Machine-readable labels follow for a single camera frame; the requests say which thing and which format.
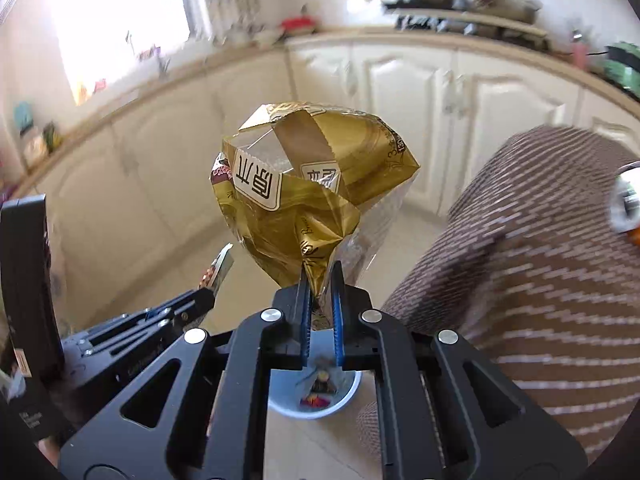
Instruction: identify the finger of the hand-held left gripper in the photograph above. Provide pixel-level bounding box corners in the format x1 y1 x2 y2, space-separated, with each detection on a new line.
149 287 217 319
159 304 214 334

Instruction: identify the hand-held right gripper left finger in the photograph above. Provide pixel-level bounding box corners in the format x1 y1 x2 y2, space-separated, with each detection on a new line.
57 267 313 480

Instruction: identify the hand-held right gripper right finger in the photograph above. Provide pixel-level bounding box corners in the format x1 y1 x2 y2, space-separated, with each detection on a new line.
332 260 588 480

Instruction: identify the blue trash bin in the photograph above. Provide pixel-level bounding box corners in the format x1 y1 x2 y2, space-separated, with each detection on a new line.
268 327 362 420

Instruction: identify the gold snack bag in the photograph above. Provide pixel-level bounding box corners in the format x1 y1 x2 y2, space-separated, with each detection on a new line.
208 102 421 333

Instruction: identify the crushed orange can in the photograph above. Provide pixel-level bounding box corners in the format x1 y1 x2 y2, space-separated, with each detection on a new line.
606 161 640 247

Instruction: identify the green packet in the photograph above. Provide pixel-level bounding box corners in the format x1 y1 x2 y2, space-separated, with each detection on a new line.
42 122 63 153

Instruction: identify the brown polka dot tablecloth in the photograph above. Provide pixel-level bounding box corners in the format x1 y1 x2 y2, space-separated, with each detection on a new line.
357 125 640 466

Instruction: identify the row of cream lower cabinets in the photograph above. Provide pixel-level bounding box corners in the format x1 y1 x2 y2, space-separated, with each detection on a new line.
0 30 640 331

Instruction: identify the kitchen window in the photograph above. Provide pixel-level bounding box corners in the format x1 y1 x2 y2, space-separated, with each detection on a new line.
45 0 201 106

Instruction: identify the red container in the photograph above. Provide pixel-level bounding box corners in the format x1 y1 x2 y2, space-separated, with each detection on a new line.
280 16 318 33

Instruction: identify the set of hanging utensils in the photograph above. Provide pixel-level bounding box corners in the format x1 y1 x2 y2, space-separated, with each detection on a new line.
205 0 266 41

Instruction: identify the black gas stove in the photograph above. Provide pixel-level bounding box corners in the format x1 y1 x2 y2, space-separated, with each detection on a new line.
395 14 481 32

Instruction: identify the steel wok with lid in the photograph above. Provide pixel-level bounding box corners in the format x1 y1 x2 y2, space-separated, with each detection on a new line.
465 0 543 23

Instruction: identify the green electric cooker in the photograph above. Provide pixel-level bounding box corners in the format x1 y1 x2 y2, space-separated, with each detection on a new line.
602 42 640 92

